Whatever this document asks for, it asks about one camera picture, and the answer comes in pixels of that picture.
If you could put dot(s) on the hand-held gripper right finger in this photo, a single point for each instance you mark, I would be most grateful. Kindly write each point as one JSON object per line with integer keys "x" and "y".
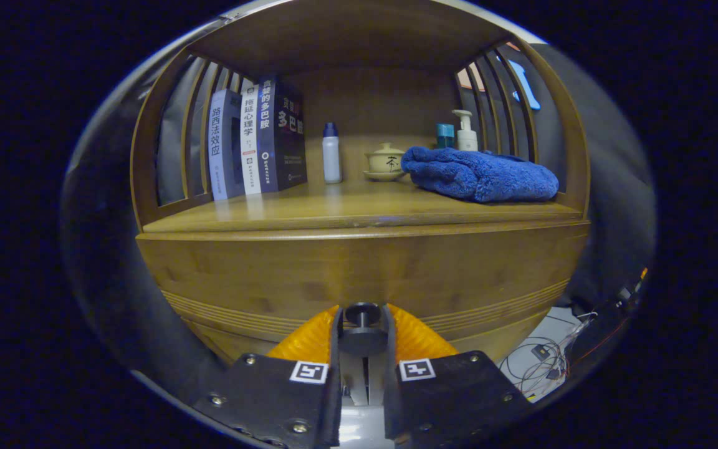
{"x": 391, "y": 405}

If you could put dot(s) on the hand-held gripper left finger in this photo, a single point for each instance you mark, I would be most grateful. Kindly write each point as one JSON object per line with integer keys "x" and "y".
{"x": 334, "y": 405}

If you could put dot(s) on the black drawer knob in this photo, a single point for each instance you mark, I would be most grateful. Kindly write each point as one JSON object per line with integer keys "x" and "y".
{"x": 363, "y": 342}

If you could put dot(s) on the wooden drawer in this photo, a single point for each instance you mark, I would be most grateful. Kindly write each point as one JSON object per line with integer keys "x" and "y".
{"x": 365, "y": 268}

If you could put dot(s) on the wooden countertop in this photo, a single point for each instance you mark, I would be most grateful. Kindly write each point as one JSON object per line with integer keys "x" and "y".
{"x": 346, "y": 206}

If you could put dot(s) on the wooden cabinet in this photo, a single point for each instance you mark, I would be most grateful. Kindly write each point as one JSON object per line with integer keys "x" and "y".
{"x": 371, "y": 100}

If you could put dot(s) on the small black adapter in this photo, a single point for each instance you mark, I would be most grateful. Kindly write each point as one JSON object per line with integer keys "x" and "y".
{"x": 541, "y": 352}

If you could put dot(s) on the black equipment orange clip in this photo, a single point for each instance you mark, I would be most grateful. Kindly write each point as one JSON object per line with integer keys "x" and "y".
{"x": 608, "y": 318}

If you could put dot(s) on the beige lidded teacup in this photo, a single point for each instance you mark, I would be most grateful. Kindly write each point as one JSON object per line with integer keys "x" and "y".
{"x": 384, "y": 163}

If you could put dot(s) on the blue folded towel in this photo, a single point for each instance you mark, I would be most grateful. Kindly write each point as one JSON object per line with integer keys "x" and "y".
{"x": 477, "y": 178}

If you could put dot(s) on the white bottle blue cap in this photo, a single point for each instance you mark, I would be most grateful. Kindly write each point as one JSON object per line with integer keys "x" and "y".
{"x": 331, "y": 156}

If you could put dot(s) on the dark blue book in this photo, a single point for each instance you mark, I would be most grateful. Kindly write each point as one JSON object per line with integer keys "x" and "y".
{"x": 284, "y": 137}

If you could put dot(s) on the teal bottle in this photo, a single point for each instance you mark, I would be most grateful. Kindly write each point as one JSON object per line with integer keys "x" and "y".
{"x": 445, "y": 134}

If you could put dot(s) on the white pump bottle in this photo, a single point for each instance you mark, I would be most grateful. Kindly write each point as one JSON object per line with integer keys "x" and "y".
{"x": 466, "y": 138}

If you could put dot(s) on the white spine book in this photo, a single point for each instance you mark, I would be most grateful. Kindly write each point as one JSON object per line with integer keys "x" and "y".
{"x": 248, "y": 137}

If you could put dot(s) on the light blue book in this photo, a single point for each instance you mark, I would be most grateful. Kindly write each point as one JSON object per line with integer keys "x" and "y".
{"x": 222, "y": 143}

